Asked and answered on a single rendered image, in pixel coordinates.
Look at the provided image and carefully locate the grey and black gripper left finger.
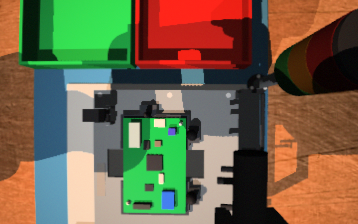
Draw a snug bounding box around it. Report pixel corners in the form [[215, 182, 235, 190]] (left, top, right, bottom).
[[215, 207, 236, 224]]

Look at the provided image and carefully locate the green circuit board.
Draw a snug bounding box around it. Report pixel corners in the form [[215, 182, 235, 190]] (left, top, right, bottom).
[[123, 118, 186, 213]]

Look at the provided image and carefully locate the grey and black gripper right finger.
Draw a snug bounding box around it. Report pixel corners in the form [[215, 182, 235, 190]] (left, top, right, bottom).
[[267, 207, 289, 224]]

